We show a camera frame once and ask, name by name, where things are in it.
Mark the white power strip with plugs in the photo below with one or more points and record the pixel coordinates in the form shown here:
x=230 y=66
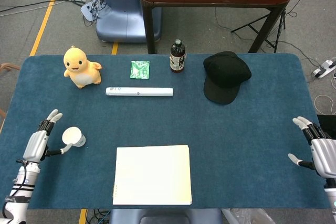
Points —
x=90 y=10

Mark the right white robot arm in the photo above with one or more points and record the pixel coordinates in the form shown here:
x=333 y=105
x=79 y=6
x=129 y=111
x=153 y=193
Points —
x=332 y=197

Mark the black tripod stand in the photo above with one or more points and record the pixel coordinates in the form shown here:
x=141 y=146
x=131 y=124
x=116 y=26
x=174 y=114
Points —
x=278 y=30

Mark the white rolled paper tube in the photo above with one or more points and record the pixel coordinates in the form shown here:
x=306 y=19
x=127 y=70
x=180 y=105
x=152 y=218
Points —
x=139 y=91

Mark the wooden chair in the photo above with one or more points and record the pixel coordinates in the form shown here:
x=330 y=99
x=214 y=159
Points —
x=8 y=66

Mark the blue grey machine base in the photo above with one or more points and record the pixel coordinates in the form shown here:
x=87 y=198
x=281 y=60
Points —
x=120 y=11

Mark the white paper cup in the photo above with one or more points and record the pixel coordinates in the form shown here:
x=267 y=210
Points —
x=73 y=136

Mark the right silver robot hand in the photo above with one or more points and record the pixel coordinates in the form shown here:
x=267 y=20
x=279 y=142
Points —
x=325 y=158

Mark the black box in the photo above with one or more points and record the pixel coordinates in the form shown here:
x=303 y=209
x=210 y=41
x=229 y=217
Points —
x=329 y=124

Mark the dark drink bottle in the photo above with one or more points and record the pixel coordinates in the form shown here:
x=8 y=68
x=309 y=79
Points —
x=177 y=58

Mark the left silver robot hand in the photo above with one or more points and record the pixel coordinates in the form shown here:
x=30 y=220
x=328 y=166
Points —
x=35 y=146

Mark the green sachet packet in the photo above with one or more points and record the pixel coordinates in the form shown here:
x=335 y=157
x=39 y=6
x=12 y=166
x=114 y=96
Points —
x=140 y=69

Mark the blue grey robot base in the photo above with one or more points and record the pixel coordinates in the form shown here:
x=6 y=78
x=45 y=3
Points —
x=162 y=217

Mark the yellow plush duck toy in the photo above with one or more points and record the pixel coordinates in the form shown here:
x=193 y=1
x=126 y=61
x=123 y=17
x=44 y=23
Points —
x=80 y=70

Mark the blue felt table mat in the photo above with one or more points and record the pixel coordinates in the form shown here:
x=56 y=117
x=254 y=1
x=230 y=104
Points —
x=223 y=134

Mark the black baseball cap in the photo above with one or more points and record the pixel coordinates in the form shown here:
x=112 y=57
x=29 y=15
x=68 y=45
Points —
x=225 y=77

